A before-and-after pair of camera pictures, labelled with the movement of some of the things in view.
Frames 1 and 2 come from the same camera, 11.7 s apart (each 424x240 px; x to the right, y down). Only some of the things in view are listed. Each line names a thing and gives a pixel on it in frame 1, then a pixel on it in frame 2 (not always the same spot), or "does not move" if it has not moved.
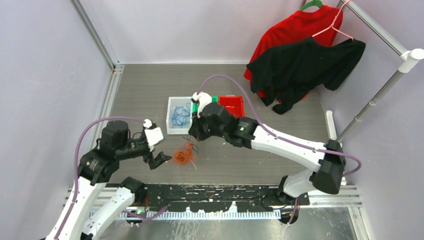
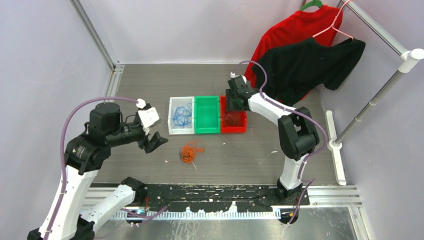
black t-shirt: x=286 y=70 does not move
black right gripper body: x=203 y=131 -> x=231 y=104
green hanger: x=313 y=3 does not move
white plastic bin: x=179 y=111 does not move
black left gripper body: x=149 y=157 -> x=148 y=144
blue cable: x=181 y=116 does not move
